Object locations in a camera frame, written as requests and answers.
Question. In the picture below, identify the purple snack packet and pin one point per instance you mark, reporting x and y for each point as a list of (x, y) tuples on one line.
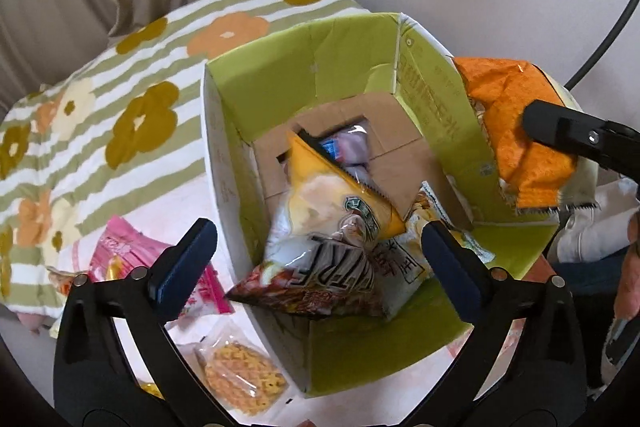
[(350, 147)]

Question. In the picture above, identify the small orange snack packet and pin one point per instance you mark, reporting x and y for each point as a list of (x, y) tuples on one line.
[(62, 282)]

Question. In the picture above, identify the floral striped blanket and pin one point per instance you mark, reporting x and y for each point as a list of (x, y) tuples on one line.
[(150, 57)]

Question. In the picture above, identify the green cardboard box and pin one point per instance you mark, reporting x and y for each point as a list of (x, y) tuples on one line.
[(340, 57)]

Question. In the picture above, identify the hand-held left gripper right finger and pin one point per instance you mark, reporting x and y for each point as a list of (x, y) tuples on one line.
[(450, 267)]

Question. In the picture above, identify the red-brown snack bag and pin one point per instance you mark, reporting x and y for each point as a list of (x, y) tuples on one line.
[(300, 287)]

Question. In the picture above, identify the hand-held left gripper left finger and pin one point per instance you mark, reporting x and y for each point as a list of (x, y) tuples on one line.
[(185, 267)]

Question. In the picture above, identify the yellow snack bag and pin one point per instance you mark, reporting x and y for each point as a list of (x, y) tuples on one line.
[(320, 177)]

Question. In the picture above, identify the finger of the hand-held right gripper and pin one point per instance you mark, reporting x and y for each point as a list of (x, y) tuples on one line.
[(570, 129)]

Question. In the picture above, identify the orange snack bag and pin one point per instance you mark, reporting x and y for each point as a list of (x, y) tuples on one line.
[(505, 142)]

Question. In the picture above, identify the white and yellow snack packet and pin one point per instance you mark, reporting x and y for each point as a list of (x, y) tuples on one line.
[(400, 257)]

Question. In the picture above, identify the clear waffle packet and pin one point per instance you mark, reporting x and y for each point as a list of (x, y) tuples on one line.
[(240, 372)]

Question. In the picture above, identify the person's right hand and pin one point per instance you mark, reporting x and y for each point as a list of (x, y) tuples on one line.
[(631, 267)]

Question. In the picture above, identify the pink snack packet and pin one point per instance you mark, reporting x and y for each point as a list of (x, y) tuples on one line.
[(120, 247)]

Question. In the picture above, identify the white cloth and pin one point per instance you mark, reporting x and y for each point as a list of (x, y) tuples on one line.
[(590, 227)]

